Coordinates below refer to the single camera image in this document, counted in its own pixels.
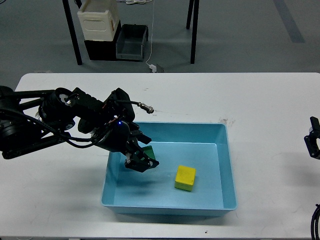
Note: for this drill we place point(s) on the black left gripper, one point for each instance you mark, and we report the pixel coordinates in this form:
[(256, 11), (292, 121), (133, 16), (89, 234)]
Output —
[(115, 141)]

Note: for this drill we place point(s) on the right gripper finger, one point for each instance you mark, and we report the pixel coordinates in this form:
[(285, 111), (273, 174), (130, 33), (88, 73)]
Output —
[(311, 139)]

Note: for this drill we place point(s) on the green block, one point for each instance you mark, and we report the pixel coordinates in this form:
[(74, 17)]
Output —
[(147, 154)]

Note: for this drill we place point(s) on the yellow block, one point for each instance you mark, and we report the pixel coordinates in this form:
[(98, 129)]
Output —
[(185, 178)]

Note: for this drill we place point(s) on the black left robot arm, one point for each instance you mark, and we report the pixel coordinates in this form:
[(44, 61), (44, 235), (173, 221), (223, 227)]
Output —
[(34, 120)]

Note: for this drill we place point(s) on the light blue plastic box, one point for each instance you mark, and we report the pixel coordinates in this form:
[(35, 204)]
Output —
[(203, 146)]

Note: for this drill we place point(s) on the white power adapter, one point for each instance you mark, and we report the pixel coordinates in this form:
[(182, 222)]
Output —
[(152, 68)]

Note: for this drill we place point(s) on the grey open bin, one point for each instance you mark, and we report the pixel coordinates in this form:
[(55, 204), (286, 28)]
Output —
[(130, 45)]

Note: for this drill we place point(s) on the black crate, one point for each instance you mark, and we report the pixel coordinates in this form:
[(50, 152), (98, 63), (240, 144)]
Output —
[(103, 50)]

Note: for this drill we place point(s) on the cream plastic container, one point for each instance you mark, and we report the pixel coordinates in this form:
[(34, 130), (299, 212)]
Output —
[(99, 19)]

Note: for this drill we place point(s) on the black table leg right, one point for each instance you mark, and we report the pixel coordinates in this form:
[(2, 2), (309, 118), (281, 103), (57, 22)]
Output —
[(194, 24)]

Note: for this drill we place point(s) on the black angled table leg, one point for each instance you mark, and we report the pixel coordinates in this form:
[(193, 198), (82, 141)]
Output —
[(189, 14)]

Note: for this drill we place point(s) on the black table leg left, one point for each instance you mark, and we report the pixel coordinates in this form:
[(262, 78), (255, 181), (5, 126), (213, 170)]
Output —
[(72, 32)]

